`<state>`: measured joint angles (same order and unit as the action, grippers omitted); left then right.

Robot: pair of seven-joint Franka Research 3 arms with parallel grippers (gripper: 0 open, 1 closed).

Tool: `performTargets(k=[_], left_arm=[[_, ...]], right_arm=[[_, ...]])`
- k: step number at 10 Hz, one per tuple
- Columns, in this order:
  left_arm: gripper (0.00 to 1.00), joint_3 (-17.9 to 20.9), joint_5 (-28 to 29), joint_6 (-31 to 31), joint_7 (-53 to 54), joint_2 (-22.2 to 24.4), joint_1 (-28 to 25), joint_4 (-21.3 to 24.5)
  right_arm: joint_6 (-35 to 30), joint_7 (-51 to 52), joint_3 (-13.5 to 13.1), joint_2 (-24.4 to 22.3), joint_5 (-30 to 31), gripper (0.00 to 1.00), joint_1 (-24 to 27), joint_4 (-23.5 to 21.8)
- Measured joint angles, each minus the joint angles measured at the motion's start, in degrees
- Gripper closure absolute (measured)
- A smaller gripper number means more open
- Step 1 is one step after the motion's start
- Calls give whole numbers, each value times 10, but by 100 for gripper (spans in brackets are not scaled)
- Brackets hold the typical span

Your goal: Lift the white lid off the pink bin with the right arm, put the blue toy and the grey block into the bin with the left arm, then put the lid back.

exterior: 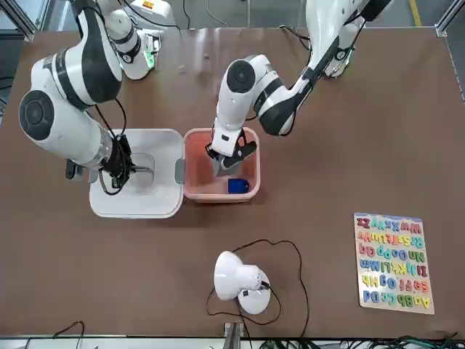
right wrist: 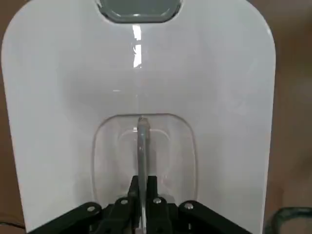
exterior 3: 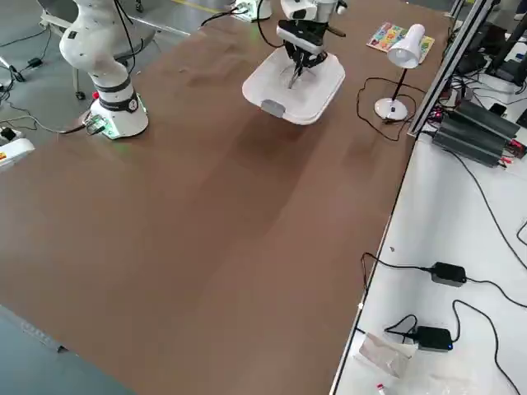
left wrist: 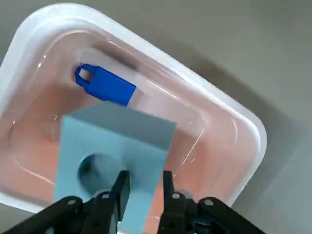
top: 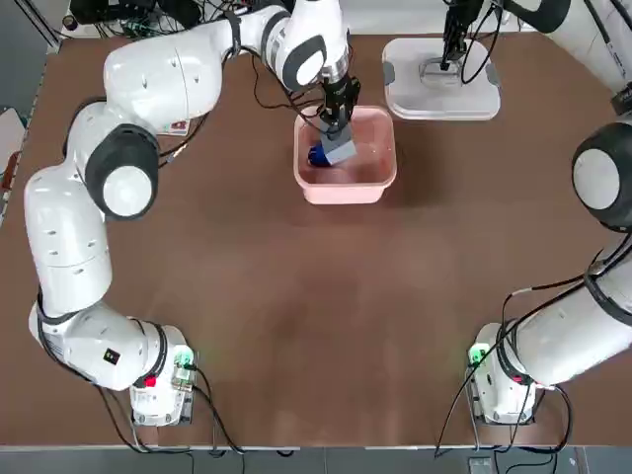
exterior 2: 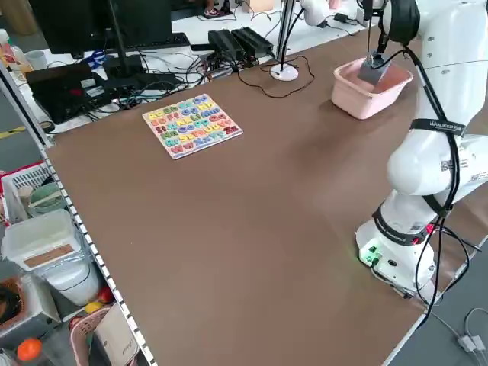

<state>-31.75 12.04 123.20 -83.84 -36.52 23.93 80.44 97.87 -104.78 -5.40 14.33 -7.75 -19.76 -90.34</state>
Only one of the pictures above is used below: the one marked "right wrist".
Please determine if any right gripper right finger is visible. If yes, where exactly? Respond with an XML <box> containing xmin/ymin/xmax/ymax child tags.
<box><xmin>146</xmin><ymin>175</ymin><xmax>252</xmax><ymax>234</ymax></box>

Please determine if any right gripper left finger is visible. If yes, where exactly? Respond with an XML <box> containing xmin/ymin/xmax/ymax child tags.
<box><xmin>36</xmin><ymin>175</ymin><xmax>141</xmax><ymax>234</ymax></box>

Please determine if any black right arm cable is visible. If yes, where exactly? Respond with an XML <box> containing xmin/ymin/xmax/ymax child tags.
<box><xmin>265</xmin><ymin>206</ymin><xmax>312</xmax><ymax>234</ymax></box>

